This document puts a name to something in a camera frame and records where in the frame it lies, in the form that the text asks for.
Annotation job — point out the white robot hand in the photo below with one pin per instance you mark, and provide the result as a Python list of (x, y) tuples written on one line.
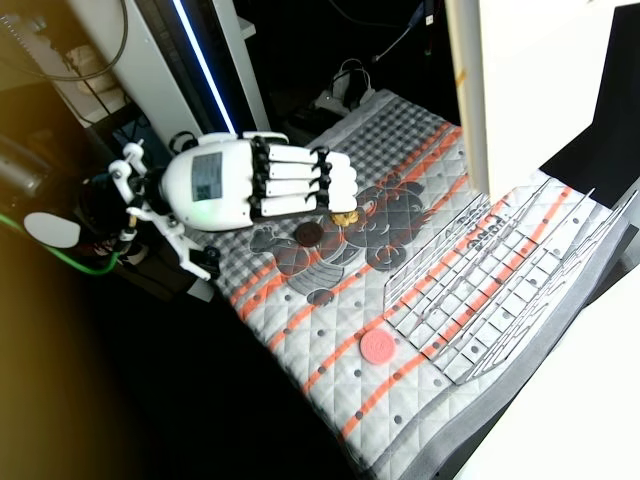
[(225, 200)]

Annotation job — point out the cream book with orange lines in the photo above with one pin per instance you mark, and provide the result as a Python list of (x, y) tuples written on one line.
[(530, 75)]

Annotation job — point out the brown round toy cookie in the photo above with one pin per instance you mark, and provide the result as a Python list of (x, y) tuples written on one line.
[(309, 234)]

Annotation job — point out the black box device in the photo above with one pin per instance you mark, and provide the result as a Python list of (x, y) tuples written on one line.
[(305, 122)]

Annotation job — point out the yellow flower toy cookie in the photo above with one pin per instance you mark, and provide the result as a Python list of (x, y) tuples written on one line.
[(345, 218)]

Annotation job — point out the white power strip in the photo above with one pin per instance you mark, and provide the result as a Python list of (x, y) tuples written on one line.
[(325, 102)]

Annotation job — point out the white column with blue light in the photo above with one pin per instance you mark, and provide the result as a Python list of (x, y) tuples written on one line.
[(150, 60)]

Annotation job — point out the grey quilt with bear print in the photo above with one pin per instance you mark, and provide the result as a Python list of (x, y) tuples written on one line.
[(350, 300)]

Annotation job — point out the beige cloth bundle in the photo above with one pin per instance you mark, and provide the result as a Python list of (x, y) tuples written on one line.
[(90, 65)]

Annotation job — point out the pink round toy cookie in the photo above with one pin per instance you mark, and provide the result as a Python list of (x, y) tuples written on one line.
[(377, 347)]

